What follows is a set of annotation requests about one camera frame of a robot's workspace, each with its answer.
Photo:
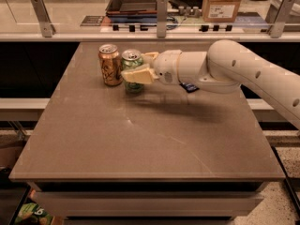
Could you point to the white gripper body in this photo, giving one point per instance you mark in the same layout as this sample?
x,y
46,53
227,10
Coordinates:
x,y
166,66

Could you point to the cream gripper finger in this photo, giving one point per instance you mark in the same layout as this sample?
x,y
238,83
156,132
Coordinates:
x,y
149,58
143,74

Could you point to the green soda can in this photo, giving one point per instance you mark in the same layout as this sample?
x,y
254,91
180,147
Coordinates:
x,y
132,58

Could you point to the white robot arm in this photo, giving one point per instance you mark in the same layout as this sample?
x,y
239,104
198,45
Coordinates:
x,y
223,68

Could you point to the orange soda can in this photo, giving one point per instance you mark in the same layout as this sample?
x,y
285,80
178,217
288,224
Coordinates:
x,y
110,63

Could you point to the blue snack bar wrapper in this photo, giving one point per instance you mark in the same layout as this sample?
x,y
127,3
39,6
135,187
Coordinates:
x,y
189,87

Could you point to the cardboard box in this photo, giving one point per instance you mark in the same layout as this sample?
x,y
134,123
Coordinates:
x,y
220,11

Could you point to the green chip bag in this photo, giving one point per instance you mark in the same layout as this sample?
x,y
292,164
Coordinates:
x,y
32,214

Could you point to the middle metal glass bracket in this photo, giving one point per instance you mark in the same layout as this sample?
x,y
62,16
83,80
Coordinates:
x,y
162,18

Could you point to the metal glass bracket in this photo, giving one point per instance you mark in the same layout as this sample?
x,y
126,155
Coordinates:
x,y
277,27
46,26
162,18

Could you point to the left metal glass bracket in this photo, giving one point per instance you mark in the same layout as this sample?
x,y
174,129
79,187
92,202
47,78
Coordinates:
x,y
46,26

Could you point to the right metal glass bracket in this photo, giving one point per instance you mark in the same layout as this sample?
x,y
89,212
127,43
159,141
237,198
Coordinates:
x,y
277,27

